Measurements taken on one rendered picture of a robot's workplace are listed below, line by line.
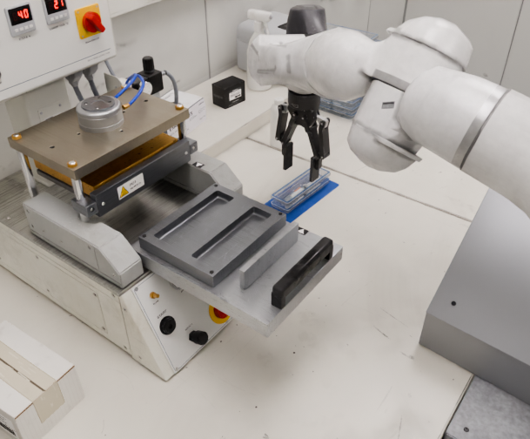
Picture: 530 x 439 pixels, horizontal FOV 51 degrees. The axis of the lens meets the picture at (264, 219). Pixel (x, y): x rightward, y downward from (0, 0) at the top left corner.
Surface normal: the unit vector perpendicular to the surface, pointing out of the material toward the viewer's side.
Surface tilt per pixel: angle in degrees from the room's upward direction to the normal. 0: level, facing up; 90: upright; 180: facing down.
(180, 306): 65
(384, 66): 57
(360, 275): 0
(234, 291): 0
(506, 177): 96
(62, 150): 0
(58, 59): 90
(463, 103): 46
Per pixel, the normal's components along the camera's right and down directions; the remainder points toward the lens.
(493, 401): 0.00, -0.79
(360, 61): 0.15, 0.15
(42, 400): 0.84, 0.31
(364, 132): -0.82, -0.02
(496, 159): -0.60, 0.37
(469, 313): -0.44, -0.24
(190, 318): 0.73, 0.00
